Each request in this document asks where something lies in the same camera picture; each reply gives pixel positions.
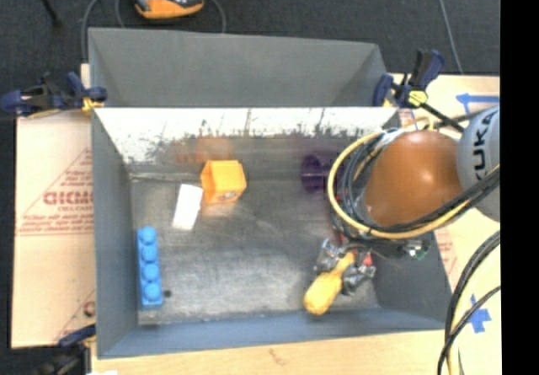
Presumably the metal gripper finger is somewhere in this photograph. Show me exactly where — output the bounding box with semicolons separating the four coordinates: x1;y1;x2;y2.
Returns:
314;237;344;275
341;260;377;297

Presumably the yellow handled screwdriver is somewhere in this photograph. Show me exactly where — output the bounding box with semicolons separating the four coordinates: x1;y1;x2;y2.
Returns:
303;252;357;317

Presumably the purple round toy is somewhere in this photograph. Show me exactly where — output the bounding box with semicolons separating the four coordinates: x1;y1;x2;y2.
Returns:
300;153;338;194

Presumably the grey metal bin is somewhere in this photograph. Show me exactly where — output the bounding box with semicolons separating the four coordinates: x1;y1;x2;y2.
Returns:
87;27;454;360

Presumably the orange open box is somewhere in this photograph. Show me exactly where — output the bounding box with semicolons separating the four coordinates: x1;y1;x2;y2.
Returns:
200;158;248;206

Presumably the white flat block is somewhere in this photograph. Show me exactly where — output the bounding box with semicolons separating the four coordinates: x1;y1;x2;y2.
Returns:
172;183;205;232

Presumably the blue studded toy block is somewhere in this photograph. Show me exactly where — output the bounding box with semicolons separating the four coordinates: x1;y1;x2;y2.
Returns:
136;226;165;311

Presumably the brown cardboard board red print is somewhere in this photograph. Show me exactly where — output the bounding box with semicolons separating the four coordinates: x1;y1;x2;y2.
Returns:
10;108;98;350

